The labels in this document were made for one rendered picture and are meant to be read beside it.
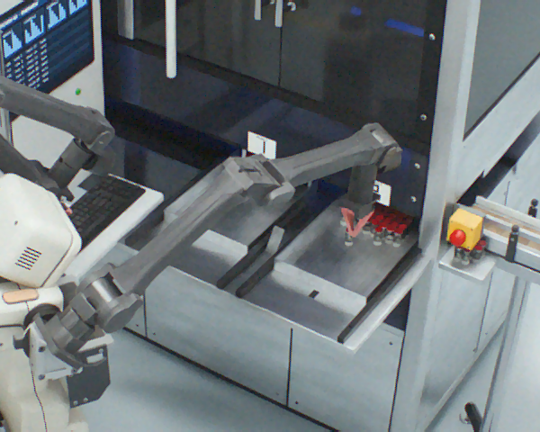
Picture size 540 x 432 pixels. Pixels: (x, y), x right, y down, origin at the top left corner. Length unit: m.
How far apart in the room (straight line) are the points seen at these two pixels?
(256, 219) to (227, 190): 0.84
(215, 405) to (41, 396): 1.28
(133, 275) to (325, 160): 0.48
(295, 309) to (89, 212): 0.70
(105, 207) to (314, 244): 0.60
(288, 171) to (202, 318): 1.35
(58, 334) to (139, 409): 1.54
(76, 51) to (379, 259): 0.97
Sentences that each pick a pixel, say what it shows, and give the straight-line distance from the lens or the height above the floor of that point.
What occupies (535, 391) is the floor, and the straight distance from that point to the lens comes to 3.95.
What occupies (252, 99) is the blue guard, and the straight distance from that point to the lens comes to 3.04.
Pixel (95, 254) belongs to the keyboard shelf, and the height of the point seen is 0.80.
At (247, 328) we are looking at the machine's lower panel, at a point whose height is 0.35.
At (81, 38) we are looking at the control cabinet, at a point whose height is 1.27.
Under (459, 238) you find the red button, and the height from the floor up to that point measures 1.01.
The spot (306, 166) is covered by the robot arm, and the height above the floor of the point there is 1.39.
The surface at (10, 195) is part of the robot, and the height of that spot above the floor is 1.38.
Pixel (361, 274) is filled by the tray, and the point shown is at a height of 0.88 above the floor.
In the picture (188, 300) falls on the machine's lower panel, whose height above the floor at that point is 0.35.
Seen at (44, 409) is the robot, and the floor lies 0.89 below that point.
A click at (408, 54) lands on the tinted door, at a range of 2.73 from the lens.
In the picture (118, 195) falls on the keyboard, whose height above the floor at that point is 0.82.
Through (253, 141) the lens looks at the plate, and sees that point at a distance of 3.11.
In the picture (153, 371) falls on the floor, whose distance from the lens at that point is 3.89.
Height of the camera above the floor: 2.76
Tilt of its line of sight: 37 degrees down
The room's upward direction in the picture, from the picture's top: 2 degrees clockwise
